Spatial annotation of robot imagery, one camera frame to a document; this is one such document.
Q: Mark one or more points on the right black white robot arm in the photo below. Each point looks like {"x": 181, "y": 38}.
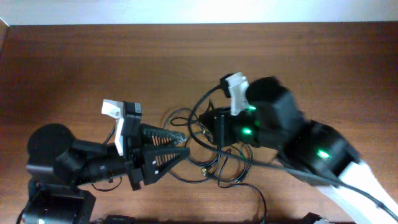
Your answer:
{"x": 263, "y": 113}

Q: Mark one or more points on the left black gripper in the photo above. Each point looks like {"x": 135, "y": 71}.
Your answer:
{"x": 135, "y": 158}

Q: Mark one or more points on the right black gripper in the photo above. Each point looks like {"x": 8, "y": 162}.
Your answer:
{"x": 222, "y": 130}

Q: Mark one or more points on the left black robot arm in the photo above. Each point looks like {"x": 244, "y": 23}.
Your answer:
{"x": 59, "y": 164}

